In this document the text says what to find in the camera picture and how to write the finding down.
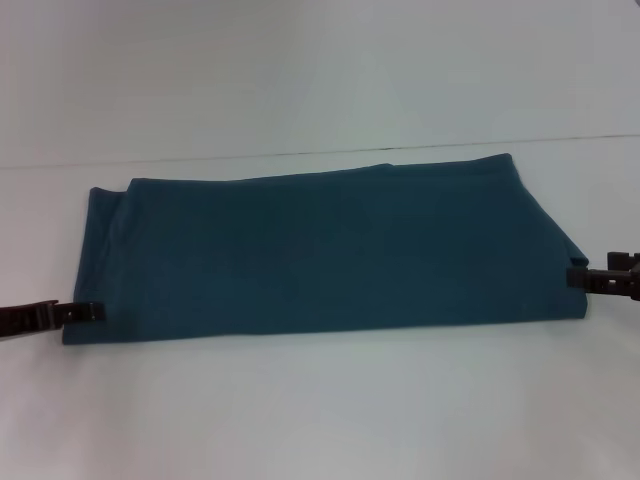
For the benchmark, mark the teal FREE print T-shirt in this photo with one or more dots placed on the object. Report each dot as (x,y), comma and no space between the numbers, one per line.
(325,250)

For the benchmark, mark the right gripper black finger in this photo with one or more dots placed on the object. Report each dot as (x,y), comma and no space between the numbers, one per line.
(622,260)
(600,284)

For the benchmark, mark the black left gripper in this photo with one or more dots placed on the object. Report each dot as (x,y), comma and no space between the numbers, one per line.
(27,320)

